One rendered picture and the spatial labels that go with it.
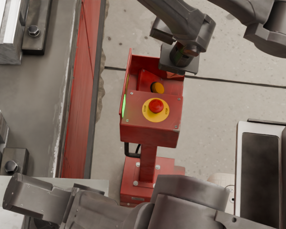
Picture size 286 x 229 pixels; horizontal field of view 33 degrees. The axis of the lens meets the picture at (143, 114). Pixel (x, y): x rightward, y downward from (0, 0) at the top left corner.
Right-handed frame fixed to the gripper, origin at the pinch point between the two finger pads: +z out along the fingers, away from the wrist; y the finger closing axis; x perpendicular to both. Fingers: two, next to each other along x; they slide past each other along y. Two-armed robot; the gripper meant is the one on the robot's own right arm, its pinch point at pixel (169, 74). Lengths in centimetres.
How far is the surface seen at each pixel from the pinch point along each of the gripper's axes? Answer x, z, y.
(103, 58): -53, 86, 11
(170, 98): 6.1, 1.9, -1.8
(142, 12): -82, 82, -3
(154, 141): 15.4, 10.9, -0.9
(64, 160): 26.8, 9.4, 21.9
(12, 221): 49, -13, 30
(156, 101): 9.0, -0.1, 2.4
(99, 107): -27, 85, 8
